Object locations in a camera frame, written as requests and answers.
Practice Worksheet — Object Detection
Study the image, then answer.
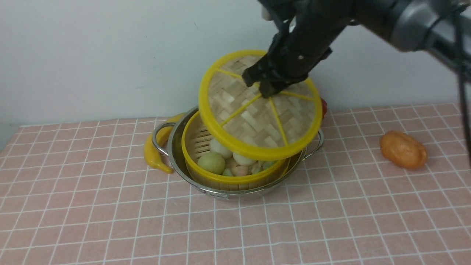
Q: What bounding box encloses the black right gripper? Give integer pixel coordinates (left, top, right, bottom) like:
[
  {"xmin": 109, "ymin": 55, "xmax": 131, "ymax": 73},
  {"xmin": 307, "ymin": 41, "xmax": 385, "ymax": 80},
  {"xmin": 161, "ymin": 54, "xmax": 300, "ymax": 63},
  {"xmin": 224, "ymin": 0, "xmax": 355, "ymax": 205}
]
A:
[{"xmin": 242, "ymin": 0, "xmax": 354, "ymax": 98}]

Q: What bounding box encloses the woven bamboo steamer lid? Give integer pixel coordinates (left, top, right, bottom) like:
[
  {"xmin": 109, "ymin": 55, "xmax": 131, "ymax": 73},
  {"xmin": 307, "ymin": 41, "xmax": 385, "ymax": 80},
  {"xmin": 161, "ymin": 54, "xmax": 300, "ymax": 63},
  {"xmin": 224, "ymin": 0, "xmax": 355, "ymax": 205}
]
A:
[{"xmin": 199, "ymin": 50, "xmax": 324, "ymax": 161}]

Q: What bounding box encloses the yellow rimmed bamboo steamer basket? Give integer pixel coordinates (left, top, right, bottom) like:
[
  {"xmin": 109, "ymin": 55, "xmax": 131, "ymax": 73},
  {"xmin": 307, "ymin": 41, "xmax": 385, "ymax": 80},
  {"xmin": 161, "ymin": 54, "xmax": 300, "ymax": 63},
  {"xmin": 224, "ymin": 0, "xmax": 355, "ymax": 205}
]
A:
[{"xmin": 181, "ymin": 111, "xmax": 290, "ymax": 191}]

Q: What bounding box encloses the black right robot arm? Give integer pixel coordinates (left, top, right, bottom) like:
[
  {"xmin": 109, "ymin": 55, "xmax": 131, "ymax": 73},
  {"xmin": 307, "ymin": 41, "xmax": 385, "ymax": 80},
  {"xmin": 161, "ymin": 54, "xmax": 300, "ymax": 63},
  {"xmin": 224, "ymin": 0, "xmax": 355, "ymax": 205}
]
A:
[{"xmin": 242, "ymin": 0, "xmax": 470, "ymax": 98}]

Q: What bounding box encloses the stainless steel pot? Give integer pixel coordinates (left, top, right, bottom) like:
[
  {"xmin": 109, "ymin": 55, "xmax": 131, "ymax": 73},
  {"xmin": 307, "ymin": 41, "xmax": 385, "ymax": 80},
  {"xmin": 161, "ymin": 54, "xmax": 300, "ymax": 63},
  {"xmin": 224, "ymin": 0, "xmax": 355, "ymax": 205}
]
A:
[{"xmin": 170, "ymin": 107, "xmax": 325, "ymax": 201}]

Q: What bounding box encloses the red bell pepper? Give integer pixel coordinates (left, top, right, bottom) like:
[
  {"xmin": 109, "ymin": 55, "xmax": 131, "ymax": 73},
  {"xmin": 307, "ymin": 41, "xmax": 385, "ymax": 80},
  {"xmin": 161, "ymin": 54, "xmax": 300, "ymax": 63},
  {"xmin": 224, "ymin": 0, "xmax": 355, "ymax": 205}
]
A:
[{"xmin": 321, "ymin": 98, "xmax": 327, "ymax": 119}]

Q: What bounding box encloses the white steamed bun front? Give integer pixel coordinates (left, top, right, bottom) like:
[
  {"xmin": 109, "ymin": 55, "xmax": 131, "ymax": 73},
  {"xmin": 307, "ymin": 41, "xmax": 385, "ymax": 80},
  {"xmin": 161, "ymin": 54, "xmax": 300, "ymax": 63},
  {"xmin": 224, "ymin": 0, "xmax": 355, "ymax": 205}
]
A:
[{"xmin": 232, "ymin": 152, "xmax": 257, "ymax": 167}]

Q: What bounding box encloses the white steamed bun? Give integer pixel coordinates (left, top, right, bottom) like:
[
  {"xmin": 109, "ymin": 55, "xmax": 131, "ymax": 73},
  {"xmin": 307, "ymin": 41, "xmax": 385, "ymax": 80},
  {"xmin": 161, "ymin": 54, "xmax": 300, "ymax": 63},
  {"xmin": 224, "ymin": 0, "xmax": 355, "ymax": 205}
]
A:
[
  {"xmin": 232, "ymin": 152, "xmax": 257, "ymax": 167},
  {"xmin": 209, "ymin": 138, "xmax": 233, "ymax": 159}
]

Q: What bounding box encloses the brown potato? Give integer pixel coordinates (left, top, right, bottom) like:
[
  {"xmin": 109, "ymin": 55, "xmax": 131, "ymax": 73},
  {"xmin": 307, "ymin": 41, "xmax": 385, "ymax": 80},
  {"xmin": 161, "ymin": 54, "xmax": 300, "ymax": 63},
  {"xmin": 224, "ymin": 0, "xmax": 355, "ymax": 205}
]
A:
[{"xmin": 379, "ymin": 130, "xmax": 428, "ymax": 170}]

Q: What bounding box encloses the pink dumpling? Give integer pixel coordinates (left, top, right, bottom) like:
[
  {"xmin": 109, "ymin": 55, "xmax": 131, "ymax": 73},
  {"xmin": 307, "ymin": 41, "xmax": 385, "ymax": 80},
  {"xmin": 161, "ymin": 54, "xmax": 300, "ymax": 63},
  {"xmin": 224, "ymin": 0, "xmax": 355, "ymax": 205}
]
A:
[{"xmin": 230, "ymin": 165, "xmax": 251, "ymax": 177}]

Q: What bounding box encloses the pale green steamed bun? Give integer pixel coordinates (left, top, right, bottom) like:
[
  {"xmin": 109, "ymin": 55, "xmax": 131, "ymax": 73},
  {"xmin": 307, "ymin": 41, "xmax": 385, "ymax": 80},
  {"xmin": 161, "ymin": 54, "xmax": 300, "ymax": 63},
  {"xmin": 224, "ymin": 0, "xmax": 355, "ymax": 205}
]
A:
[{"xmin": 197, "ymin": 152, "xmax": 226, "ymax": 175}]

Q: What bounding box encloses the yellow banana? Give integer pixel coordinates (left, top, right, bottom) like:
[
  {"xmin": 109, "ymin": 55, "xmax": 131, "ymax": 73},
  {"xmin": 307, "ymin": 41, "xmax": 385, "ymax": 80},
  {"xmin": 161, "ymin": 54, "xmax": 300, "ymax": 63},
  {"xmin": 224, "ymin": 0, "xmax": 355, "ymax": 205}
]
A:
[{"xmin": 144, "ymin": 113, "xmax": 185, "ymax": 173}]

